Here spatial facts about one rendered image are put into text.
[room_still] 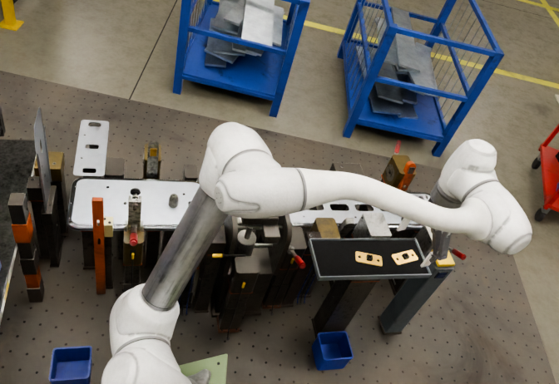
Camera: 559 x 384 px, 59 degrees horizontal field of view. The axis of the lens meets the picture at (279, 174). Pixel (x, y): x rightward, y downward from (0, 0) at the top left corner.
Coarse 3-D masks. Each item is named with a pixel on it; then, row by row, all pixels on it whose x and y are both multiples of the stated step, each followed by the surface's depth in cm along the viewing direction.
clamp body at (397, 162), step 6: (396, 156) 206; (402, 156) 207; (390, 162) 207; (396, 162) 203; (402, 162) 204; (390, 168) 206; (396, 168) 202; (402, 168) 201; (384, 174) 211; (390, 174) 206; (396, 174) 202; (402, 174) 199; (414, 174) 201; (384, 180) 211; (390, 180) 206; (396, 180) 202; (396, 186) 204; (384, 210) 216
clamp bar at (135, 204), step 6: (132, 192) 142; (138, 192) 142; (132, 198) 141; (132, 204) 139; (138, 204) 141; (132, 210) 143; (138, 210) 143; (132, 216) 145; (138, 216) 146; (132, 222) 148; (138, 222) 149; (138, 228) 151
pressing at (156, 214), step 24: (72, 192) 163; (96, 192) 165; (120, 192) 167; (144, 192) 170; (168, 192) 172; (192, 192) 175; (408, 192) 202; (72, 216) 156; (120, 216) 161; (144, 216) 163; (168, 216) 165; (312, 216) 180; (336, 216) 183; (360, 216) 185; (384, 216) 188
